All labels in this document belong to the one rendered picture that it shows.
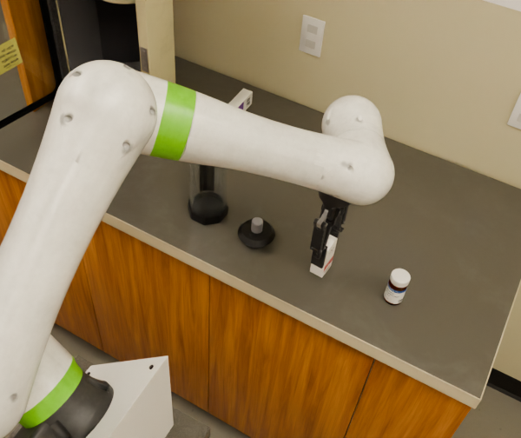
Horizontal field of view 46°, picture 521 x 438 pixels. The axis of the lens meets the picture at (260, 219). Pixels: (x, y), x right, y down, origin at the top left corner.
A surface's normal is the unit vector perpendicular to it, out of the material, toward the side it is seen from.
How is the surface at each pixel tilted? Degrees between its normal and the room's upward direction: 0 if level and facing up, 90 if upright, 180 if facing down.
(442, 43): 90
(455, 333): 0
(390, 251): 0
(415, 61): 90
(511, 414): 0
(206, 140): 68
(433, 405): 90
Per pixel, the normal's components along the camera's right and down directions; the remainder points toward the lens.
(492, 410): 0.07, -0.69
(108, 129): 0.27, 0.37
